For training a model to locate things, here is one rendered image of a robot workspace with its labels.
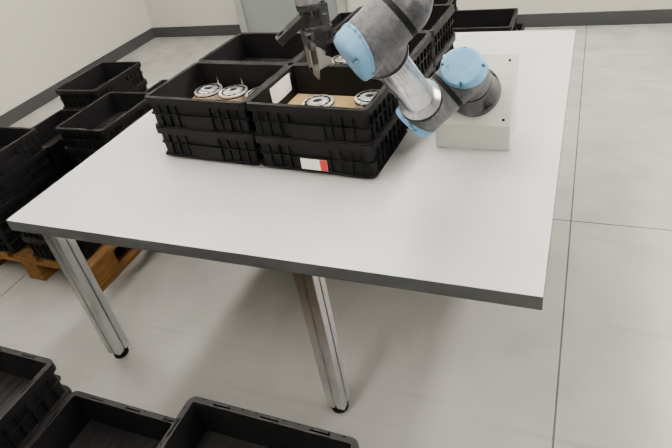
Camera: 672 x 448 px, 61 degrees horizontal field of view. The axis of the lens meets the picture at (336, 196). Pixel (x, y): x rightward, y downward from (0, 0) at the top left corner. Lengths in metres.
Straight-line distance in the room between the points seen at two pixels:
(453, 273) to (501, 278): 0.10
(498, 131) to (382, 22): 0.67
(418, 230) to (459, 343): 0.75
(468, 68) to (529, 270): 0.54
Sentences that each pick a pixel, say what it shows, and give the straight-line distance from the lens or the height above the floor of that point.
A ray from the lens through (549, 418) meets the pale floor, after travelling 1.95.
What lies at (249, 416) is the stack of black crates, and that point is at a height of 0.59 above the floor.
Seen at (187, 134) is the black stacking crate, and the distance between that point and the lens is 1.93.
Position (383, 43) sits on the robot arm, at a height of 1.20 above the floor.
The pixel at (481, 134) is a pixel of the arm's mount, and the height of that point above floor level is 0.75.
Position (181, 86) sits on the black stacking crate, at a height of 0.89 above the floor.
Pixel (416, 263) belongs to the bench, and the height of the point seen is 0.70.
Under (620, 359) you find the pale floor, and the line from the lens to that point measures 2.13.
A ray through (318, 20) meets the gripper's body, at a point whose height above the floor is 1.12.
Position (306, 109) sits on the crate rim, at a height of 0.92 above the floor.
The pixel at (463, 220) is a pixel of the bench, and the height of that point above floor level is 0.70.
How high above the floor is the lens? 1.59
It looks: 34 degrees down
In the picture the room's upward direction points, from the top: 11 degrees counter-clockwise
